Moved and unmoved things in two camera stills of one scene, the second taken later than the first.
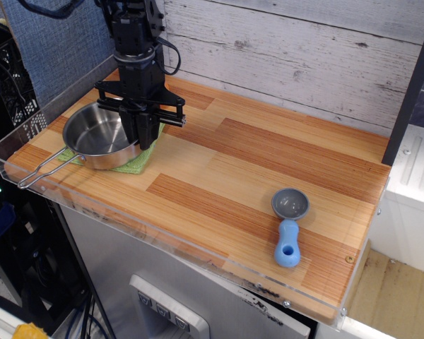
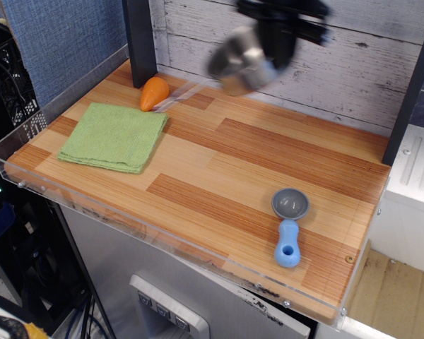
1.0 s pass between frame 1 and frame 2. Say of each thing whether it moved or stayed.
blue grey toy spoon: stayed
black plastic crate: stayed
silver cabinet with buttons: stayed
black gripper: moved
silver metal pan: moved
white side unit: stayed
